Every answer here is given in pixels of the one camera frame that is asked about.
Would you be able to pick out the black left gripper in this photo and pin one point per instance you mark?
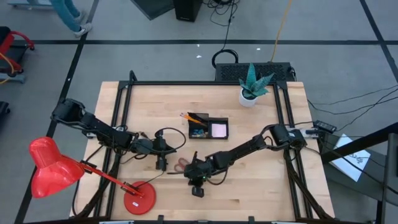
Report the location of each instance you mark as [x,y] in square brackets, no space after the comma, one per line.
[160,147]

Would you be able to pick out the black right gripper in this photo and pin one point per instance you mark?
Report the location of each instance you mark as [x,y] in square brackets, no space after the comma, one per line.
[199,171]

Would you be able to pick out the small yellow-green eraser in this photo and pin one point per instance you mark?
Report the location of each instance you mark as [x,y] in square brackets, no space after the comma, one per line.
[195,131]

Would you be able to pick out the black mesh desk organizer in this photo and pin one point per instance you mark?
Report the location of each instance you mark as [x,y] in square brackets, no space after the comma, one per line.
[208,135]

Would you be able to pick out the pink sticky note pad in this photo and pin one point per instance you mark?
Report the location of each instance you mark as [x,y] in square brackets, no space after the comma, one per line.
[219,130]

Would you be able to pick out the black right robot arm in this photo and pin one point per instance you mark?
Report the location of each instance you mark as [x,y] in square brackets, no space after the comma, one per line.
[242,149]

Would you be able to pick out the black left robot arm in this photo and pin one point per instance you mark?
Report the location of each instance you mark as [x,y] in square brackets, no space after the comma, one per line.
[102,130]

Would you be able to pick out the perforated black computer case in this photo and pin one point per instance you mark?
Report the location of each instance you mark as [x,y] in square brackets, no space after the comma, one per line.
[230,72]

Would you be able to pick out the green plant in white pot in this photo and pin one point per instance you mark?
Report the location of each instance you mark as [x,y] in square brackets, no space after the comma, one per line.
[253,85]

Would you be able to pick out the red desk lamp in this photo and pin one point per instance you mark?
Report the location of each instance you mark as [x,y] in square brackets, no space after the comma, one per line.
[53,168]

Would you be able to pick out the black computer tower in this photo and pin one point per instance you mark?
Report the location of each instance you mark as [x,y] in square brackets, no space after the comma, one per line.
[188,9]

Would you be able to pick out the dark grey case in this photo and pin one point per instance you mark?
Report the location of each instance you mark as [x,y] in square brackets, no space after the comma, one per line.
[152,7]

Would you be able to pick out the white paper sheet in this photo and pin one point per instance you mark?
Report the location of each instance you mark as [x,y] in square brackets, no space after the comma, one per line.
[348,161]

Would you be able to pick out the person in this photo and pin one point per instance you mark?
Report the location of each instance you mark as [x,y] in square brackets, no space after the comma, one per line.
[66,14]

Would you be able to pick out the black chair base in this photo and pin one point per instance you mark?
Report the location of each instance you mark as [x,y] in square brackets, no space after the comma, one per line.
[3,107]

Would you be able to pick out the red cart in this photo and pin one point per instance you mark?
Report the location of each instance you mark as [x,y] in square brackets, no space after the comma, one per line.
[6,46]

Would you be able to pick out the grey metal table foot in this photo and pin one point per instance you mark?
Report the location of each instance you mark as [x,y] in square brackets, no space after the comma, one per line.
[21,4]

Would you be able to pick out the black beam structure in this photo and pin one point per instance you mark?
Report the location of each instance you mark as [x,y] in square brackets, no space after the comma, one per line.
[391,174]

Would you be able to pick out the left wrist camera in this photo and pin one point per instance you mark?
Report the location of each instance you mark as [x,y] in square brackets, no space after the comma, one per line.
[159,134]

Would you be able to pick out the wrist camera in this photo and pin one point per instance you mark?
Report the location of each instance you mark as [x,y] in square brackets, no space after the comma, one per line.
[159,134]
[198,192]

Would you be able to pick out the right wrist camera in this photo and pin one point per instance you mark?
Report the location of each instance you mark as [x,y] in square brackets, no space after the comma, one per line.
[198,192]

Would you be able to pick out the black aluminium table frame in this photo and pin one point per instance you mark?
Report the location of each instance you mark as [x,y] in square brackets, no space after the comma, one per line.
[202,83]

